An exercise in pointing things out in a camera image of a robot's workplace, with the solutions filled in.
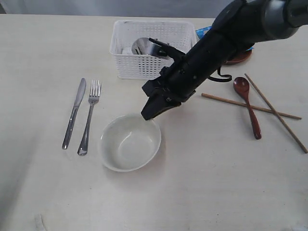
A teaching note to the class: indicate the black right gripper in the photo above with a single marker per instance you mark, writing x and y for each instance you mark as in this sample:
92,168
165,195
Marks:
175,85

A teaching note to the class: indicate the white patterned ceramic bowl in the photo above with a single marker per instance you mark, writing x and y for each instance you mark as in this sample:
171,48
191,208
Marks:
129,143

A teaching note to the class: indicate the silver fork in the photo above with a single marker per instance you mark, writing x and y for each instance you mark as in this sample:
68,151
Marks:
95,92

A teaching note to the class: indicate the shiny metal cup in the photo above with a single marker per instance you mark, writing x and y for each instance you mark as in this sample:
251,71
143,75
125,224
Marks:
143,46

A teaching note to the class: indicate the silver table knife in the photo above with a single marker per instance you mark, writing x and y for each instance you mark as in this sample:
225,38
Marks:
77,102

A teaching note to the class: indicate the blue chips bag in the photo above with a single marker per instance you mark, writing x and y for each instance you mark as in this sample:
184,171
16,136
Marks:
202,31

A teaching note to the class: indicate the dark red wooden spoon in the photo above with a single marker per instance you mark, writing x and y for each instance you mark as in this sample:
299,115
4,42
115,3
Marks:
242,87

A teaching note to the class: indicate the brown round wooden plate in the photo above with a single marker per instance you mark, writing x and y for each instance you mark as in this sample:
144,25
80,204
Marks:
239,58

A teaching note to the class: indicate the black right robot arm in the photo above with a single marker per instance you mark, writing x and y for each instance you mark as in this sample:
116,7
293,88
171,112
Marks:
237,28

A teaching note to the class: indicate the white perforated plastic basket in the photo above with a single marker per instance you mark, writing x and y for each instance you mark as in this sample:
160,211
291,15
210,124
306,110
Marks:
180,35

